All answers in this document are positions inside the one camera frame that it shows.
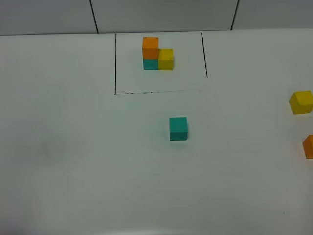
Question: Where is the teal template cube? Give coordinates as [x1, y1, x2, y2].
[143, 59, 158, 70]

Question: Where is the yellow template cube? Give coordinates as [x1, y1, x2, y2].
[158, 48, 174, 70]

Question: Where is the orange template cube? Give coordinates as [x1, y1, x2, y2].
[142, 37, 159, 60]

